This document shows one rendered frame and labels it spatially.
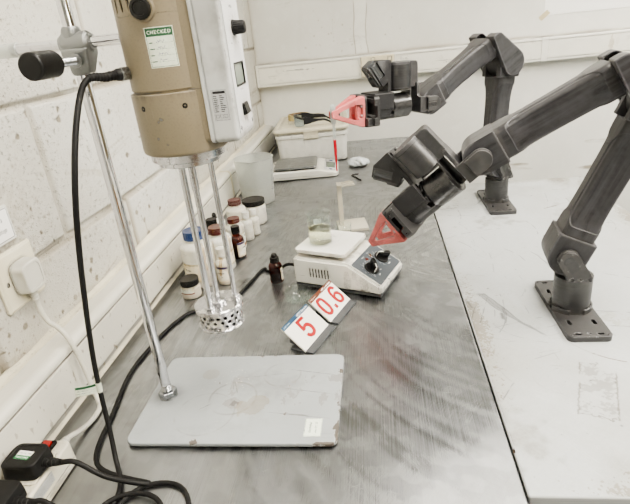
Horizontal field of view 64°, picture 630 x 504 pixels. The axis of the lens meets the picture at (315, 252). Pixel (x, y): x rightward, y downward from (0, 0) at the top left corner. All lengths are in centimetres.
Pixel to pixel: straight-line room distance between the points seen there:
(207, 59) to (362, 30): 187
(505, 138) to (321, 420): 51
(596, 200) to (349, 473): 57
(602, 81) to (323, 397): 61
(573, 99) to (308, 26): 172
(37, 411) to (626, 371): 85
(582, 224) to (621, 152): 12
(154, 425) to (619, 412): 64
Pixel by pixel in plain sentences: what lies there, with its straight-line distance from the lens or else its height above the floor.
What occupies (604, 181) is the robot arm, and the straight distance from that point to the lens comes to 92.
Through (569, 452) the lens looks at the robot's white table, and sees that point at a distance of 75.
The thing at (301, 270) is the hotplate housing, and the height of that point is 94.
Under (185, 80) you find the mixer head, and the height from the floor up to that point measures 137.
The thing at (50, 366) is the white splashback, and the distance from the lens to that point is 85.
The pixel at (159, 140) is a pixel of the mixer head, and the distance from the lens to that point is 61.
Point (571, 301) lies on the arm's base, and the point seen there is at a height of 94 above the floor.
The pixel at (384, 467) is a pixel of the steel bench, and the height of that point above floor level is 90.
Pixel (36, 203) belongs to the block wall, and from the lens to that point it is 91.
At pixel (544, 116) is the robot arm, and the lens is 87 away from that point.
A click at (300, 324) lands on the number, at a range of 92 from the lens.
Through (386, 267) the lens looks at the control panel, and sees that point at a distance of 108.
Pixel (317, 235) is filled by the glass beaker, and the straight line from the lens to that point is 106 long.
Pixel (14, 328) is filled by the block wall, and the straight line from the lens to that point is 86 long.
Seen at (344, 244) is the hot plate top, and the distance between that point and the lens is 107.
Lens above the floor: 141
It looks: 24 degrees down
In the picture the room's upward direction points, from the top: 6 degrees counter-clockwise
